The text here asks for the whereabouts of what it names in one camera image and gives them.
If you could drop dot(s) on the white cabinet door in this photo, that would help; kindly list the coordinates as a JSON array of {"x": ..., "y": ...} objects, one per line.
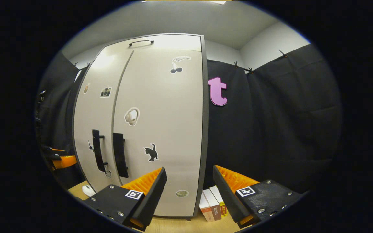
[
  {"x": 170, "y": 129},
  {"x": 89, "y": 113}
]

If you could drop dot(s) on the white shoe cabinet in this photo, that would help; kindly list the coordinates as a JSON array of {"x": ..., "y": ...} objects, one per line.
[{"x": 205, "y": 129}]

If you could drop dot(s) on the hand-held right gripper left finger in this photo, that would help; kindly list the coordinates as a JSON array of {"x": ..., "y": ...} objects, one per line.
[{"x": 151, "y": 197}]

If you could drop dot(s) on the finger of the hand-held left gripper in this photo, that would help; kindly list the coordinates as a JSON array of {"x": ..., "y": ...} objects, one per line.
[
  {"x": 55, "y": 150},
  {"x": 65, "y": 161}
]

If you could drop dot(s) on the black backdrop cloth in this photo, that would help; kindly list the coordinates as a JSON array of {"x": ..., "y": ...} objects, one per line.
[{"x": 287, "y": 129}]

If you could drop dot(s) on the white round container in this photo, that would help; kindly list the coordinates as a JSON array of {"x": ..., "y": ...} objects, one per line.
[{"x": 88, "y": 191}]

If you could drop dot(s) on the white orange box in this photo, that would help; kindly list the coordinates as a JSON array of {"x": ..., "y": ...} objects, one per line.
[{"x": 206, "y": 210}]

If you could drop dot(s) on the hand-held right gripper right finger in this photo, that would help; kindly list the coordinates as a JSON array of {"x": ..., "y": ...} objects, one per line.
[{"x": 228, "y": 197}]

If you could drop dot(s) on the white cabinet drawer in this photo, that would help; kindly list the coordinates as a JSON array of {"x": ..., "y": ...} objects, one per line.
[{"x": 180, "y": 42}]

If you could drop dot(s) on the ceiling light panel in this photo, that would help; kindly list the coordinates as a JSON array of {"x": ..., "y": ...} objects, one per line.
[{"x": 183, "y": 1}]

